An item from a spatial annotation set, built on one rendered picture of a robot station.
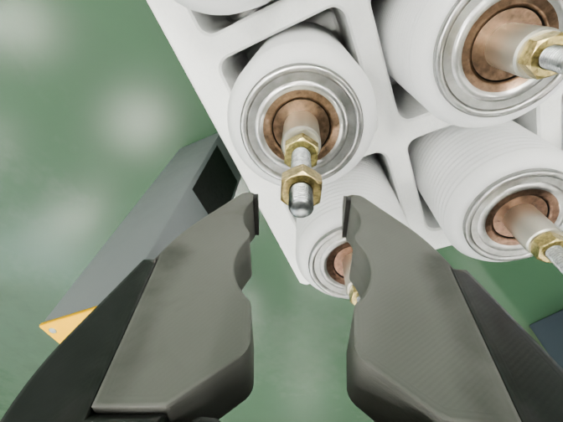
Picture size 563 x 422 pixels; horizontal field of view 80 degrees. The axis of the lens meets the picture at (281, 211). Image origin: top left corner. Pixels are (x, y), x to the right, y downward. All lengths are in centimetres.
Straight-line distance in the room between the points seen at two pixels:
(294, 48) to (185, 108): 31
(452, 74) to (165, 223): 23
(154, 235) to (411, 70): 22
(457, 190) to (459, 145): 5
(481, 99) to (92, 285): 28
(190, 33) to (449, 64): 18
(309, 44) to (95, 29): 35
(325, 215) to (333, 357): 59
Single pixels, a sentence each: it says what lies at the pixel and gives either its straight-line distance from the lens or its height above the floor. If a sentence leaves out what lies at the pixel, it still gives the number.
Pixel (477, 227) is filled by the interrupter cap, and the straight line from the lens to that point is 28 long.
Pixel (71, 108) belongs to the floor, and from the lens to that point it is 57.
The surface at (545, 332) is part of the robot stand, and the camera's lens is 82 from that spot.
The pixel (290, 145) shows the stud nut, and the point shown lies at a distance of 17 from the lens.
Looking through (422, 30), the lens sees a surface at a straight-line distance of 22.
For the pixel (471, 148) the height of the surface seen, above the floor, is 22.
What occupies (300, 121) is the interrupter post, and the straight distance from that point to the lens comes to 19.
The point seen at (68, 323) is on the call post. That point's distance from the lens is 28.
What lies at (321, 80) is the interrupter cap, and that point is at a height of 25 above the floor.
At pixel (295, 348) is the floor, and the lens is 79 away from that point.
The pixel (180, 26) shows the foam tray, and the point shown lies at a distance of 29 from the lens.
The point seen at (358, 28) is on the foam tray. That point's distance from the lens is 28.
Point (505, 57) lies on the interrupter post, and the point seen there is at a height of 27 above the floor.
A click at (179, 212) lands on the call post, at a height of 20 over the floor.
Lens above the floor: 46
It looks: 57 degrees down
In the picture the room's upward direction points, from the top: 175 degrees counter-clockwise
